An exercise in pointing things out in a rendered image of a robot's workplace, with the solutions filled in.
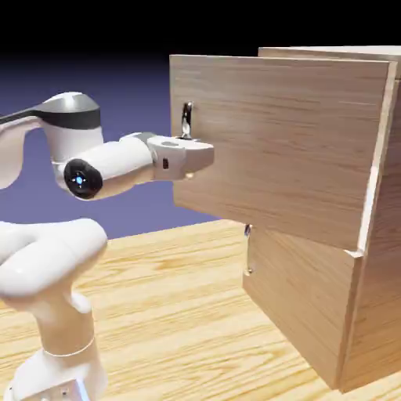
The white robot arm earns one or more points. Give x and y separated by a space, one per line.
62 257

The large light wood cabinet door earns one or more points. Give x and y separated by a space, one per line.
275 150

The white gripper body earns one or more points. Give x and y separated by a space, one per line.
199 156

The small light wood cabinet door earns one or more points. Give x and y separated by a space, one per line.
297 297

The light wood cabinet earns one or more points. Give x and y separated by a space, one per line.
385 250

